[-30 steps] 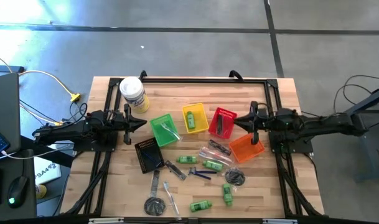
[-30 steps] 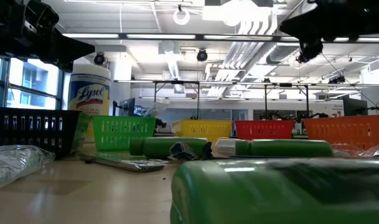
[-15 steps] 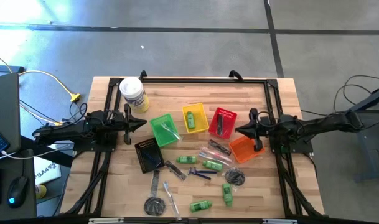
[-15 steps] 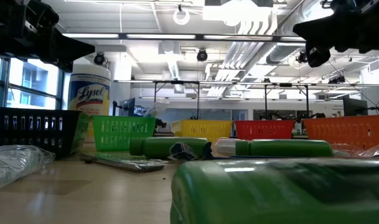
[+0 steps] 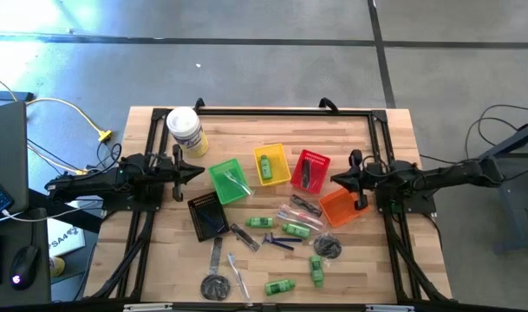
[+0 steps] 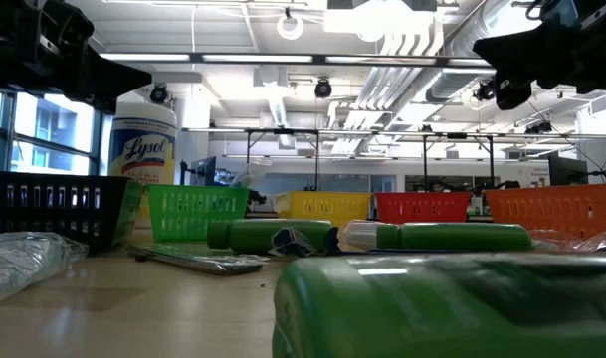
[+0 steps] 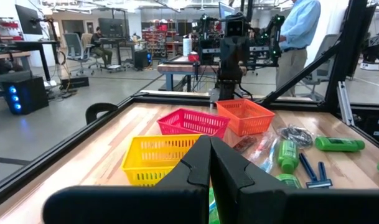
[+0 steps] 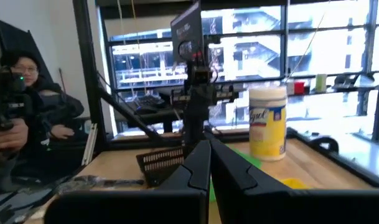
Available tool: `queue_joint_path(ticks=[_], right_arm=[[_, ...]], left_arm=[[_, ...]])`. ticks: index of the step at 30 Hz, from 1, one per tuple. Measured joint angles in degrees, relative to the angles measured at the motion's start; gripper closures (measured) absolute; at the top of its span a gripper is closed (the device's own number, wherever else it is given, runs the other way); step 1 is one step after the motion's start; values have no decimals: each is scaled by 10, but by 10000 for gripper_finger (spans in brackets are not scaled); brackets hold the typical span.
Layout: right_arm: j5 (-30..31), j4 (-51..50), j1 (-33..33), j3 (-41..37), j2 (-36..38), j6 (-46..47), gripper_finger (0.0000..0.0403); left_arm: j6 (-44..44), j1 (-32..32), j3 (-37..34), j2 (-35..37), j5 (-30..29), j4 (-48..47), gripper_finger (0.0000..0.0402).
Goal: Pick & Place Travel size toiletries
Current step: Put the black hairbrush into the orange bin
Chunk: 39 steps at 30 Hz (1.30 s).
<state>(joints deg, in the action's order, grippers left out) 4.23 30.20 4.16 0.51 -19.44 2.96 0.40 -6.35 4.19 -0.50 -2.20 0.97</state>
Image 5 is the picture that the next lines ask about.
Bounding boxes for red and blue toothbrush pack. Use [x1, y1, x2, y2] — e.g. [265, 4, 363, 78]
[277, 204, 326, 231]

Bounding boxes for yellow plastic basket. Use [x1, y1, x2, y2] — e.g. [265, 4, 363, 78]
[252, 142, 293, 188]

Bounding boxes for small yellow object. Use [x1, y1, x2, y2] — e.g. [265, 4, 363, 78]
[49, 256, 67, 278]

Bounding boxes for dark desk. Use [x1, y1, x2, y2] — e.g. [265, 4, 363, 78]
[0, 207, 52, 309]

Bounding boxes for black plastic basket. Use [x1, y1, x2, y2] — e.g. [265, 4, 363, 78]
[186, 191, 231, 243]

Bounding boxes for orange plastic basket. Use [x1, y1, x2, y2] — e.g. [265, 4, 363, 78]
[317, 186, 371, 229]

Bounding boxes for toothbrush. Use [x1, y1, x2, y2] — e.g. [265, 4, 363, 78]
[226, 252, 252, 303]
[223, 169, 253, 197]

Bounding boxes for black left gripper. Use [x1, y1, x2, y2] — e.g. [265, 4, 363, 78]
[151, 144, 206, 203]

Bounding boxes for Lysol wipes canister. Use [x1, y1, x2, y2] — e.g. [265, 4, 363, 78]
[166, 106, 210, 159]

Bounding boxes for yellow cable with plug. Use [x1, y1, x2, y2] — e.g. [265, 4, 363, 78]
[25, 97, 114, 144]

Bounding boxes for silver bracket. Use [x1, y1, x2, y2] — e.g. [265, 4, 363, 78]
[123, 302, 173, 312]
[366, 304, 415, 312]

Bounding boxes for green plastic basket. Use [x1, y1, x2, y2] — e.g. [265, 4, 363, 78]
[207, 157, 252, 205]

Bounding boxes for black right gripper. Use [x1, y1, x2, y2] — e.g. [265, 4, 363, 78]
[331, 149, 399, 212]

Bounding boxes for black computer mouse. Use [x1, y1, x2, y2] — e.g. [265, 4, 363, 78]
[9, 244, 42, 291]

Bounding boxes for white charging cable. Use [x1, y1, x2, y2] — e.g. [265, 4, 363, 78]
[1, 198, 104, 224]

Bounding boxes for grey laptop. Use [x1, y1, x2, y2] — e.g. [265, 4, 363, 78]
[0, 101, 30, 217]

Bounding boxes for green travel shampoo bottle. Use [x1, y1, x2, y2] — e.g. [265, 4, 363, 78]
[282, 222, 312, 240]
[264, 278, 297, 297]
[259, 154, 275, 181]
[244, 216, 275, 230]
[308, 255, 326, 289]

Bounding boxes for black aluminium table frame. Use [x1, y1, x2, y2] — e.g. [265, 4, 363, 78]
[83, 97, 453, 304]

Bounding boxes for red plastic basket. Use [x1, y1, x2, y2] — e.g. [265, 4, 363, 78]
[290, 149, 332, 195]

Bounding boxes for black floor cable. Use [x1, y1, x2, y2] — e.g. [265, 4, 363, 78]
[462, 103, 528, 205]

